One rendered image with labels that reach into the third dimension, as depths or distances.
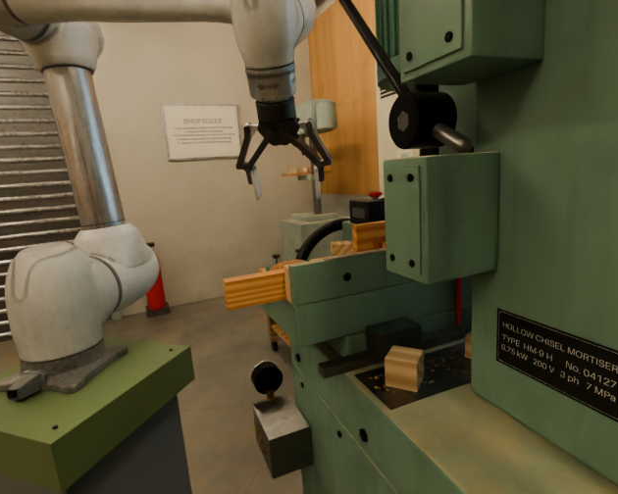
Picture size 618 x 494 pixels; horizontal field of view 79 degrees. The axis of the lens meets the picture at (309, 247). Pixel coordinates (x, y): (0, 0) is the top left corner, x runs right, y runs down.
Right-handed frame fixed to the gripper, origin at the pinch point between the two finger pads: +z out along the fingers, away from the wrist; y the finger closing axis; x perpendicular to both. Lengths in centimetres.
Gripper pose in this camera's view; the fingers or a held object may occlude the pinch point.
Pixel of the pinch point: (287, 191)
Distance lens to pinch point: 84.6
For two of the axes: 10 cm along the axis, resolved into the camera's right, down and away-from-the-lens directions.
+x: 1.0, -6.0, 8.0
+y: 9.9, -0.2, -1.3
